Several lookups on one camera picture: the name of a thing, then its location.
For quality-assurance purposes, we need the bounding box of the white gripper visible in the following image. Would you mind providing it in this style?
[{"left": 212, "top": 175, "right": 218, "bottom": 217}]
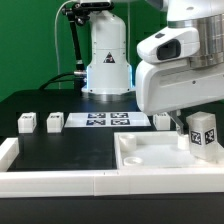
[{"left": 136, "top": 59, "right": 224, "bottom": 135}]

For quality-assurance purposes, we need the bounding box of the white square tabletop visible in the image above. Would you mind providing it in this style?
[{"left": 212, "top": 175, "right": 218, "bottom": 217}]
[{"left": 114, "top": 131, "right": 224, "bottom": 169}]

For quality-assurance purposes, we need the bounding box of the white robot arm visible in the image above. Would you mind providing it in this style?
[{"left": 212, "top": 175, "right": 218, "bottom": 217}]
[{"left": 61, "top": 0, "right": 224, "bottom": 117}]

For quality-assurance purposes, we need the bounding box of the white marker sheet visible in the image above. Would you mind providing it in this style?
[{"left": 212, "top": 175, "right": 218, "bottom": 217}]
[{"left": 65, "top": 112, "right": 150, "bottom": 128}]

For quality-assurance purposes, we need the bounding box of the black cable bundle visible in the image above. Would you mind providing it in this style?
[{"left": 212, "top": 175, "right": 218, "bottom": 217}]
[{"left": 38, "top": 6, "right": 88, "bottom": 91}]

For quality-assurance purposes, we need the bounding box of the white left fence wall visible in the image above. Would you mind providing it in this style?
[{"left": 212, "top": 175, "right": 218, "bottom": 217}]
[{"left": 0, "top": 138, "right": 19, "bottom": 172}]

